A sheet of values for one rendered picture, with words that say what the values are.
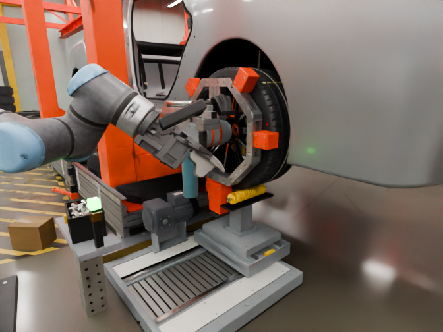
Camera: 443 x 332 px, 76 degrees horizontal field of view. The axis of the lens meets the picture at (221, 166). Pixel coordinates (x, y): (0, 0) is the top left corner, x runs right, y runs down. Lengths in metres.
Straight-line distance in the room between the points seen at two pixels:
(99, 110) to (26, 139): 0.15
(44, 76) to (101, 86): 2.91
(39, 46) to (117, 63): 1.95
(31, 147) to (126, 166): 1.18
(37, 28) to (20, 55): 10.69
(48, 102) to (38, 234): 1.67
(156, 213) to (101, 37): 0.97
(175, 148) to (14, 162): 0.29
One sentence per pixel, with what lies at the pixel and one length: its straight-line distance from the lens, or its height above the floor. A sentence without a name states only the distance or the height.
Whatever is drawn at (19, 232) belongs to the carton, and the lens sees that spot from 2.39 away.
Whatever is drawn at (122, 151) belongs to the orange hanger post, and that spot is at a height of 0.72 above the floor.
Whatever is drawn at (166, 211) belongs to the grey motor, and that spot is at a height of 0.38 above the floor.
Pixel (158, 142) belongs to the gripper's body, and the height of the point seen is 0.96.
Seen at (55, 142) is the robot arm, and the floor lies 0.98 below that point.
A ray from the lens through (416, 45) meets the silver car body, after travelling 1.08.
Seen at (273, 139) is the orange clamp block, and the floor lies 0.86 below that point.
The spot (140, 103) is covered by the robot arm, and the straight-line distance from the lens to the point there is 0.64.
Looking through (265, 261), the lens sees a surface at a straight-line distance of 1.70.
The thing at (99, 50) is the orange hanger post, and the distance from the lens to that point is 1.67.
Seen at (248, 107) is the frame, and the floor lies 0.99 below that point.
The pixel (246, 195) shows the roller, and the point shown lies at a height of 0.52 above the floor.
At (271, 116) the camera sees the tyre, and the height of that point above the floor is 0.95.
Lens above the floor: 1.08
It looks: 16 degrees down
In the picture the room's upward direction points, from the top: straight up
